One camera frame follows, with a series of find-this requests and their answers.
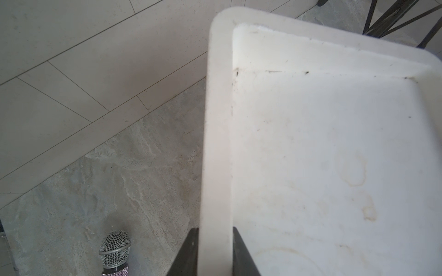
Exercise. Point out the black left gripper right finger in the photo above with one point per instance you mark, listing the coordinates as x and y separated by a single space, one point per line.
243 263

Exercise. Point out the black music stand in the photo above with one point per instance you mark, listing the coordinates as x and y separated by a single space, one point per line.
414 23

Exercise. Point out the white drawer cabinet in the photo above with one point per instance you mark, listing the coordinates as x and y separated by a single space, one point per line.
323 148

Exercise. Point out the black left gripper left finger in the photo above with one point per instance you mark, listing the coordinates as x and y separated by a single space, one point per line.
186 261

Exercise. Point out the purple glitter bottle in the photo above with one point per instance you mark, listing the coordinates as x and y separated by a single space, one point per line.
114 253

